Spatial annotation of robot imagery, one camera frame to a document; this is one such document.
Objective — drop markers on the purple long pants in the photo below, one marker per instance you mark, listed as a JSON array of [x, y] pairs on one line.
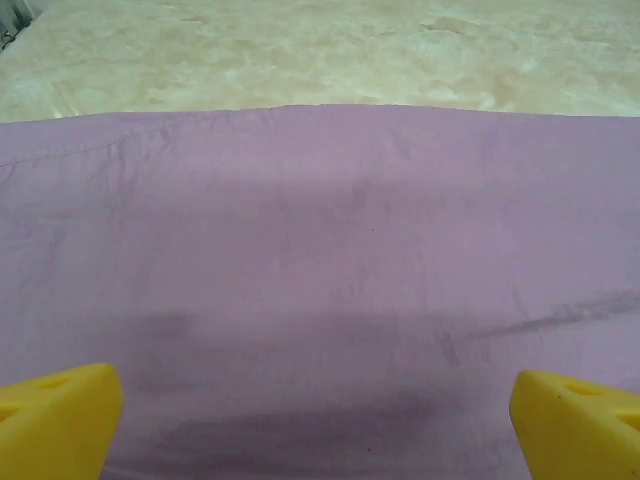
[[320, 280]]

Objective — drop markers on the metal frame beside table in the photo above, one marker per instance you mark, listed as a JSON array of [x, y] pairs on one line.
[[12, 17]]

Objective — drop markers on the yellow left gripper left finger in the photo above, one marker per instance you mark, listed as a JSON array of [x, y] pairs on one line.
[[55, 425]]

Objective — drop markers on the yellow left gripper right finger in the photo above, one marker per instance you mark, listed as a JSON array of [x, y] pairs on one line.
[[575, 430]]

